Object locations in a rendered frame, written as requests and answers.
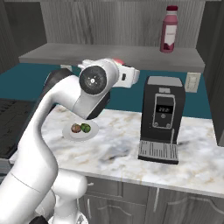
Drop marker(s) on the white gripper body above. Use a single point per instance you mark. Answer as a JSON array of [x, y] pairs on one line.
[[133, 76]]

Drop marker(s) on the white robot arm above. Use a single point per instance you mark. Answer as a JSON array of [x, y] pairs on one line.
[[40, 140]]

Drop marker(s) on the pink jam bottle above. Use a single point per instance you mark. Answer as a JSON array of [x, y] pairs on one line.
[[169, 32]]

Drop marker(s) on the green avocado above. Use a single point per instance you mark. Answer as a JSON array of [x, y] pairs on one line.
[[85, 127]]

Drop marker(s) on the brown round bread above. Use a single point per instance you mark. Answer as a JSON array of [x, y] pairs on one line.
[[76, 128]]

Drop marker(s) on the dark grey cabinet door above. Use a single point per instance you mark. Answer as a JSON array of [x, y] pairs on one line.
[[214, 73], [17, 32]]

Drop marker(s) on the white round plate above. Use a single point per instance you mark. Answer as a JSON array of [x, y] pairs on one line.
[[70, 134]]

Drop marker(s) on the grey cupboard door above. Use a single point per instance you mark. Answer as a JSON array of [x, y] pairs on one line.
[[189, 208], [116, 211]]

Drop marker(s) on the black coffee machine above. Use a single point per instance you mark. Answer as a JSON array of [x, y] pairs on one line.
[[162, 116]]

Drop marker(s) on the grey drawer front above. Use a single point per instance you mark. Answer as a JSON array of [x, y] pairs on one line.
[[108, 189]]

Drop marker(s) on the black hob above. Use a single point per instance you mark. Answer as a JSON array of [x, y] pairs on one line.
[[13, 125]]

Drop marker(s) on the grey open wall cabinet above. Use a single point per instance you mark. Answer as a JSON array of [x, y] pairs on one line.
[[116, 55]]

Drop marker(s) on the white wall outlet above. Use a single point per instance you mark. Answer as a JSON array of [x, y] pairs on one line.
[[66, 68], [192, 82]]

